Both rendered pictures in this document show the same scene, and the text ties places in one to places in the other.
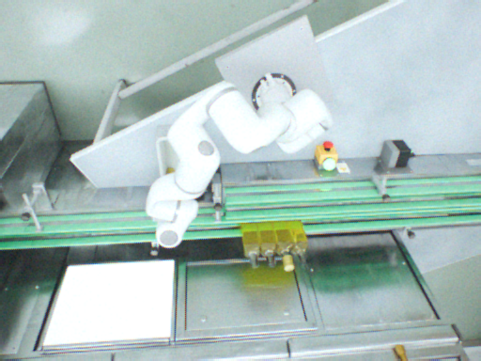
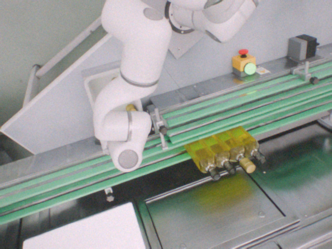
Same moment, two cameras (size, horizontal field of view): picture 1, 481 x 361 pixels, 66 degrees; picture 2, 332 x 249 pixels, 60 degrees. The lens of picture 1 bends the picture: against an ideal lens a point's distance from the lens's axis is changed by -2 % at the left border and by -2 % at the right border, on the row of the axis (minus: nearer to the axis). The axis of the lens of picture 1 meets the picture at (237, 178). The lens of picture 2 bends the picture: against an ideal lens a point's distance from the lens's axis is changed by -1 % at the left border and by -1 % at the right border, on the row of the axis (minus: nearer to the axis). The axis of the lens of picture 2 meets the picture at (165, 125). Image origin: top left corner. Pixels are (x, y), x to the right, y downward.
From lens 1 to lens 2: 0.40 m
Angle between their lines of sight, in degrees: 8
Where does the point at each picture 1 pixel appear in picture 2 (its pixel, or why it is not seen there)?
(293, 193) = (227, 100)
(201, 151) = (149, 17)
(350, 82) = not seen: outside the picture
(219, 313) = (196, 237)
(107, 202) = (49, 163)
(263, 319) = (242, 228)
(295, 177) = (223, 87)
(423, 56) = not seen: outside the picture
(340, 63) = not seen: outside the picture
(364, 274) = (313, 162)
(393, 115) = (291, 11)
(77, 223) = (22, 191)
